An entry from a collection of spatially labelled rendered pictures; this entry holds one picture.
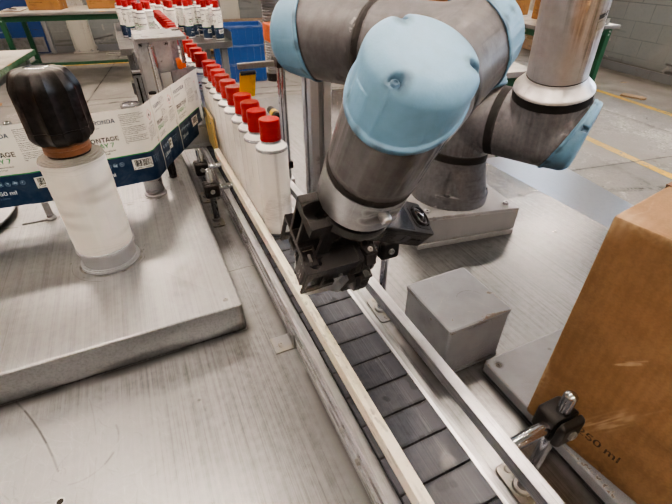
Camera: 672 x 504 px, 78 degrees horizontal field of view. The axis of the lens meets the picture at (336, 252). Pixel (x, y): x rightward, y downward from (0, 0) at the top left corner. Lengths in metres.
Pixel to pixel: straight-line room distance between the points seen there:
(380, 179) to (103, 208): 0.49
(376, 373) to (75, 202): 0.48
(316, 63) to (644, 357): 0.38
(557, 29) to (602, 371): 0.44
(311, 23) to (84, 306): 0.50
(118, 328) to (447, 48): 0.53
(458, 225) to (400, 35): 0.59
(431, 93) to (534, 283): 0.59
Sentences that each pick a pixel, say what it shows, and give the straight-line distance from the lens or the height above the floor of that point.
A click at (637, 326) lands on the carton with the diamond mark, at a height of 1.04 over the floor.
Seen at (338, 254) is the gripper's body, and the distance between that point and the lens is 0.41.
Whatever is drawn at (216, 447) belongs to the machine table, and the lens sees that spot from 0.54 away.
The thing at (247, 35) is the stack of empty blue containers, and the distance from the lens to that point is 5.63.
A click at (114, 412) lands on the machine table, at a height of 0.83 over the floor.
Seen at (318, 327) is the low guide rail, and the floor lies 0.91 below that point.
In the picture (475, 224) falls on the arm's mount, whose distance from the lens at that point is 0.85.
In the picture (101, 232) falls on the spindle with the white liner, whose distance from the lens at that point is 0.71.
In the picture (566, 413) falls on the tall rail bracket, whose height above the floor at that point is 0.98.
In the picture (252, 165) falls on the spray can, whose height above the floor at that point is 1.00.
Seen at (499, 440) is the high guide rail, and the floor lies 0.96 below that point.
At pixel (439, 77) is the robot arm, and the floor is 1.24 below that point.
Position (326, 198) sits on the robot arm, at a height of 1.13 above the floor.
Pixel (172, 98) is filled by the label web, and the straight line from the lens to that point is 1.03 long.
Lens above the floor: 1.29
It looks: 36 degrees down
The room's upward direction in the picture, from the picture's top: straight up
